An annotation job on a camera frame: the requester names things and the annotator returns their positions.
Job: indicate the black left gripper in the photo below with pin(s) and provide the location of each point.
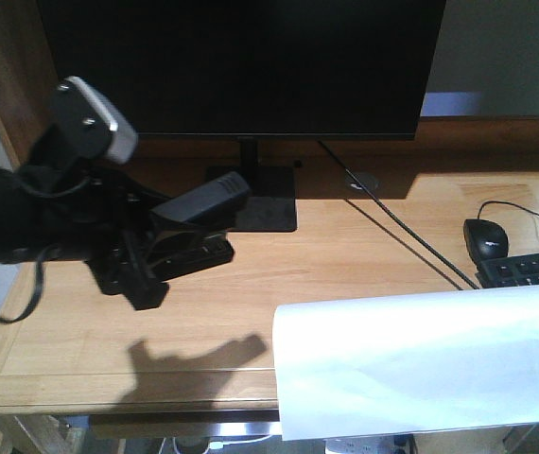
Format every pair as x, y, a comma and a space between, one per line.
101, 217

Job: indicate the black stapler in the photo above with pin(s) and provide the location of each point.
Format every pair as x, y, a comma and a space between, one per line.
191, 228

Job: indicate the white paper sheets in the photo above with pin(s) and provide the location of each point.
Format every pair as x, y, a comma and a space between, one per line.
409, 363

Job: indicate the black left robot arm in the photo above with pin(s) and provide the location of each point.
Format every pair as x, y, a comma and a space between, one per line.
15, 219

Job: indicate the black computer monitor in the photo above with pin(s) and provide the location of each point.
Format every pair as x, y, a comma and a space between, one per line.
253, 70

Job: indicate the white power strip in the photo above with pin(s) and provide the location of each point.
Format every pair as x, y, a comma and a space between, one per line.
368, 445

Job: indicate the black computer mouse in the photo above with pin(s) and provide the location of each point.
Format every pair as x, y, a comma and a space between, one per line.
484, 240

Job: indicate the black keyboard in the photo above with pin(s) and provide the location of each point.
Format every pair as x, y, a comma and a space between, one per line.
512, 271

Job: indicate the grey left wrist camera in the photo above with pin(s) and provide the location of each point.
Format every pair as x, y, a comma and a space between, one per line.
91, 124

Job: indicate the grey desk cable grommet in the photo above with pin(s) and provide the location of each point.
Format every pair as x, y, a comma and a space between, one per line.
361, 181

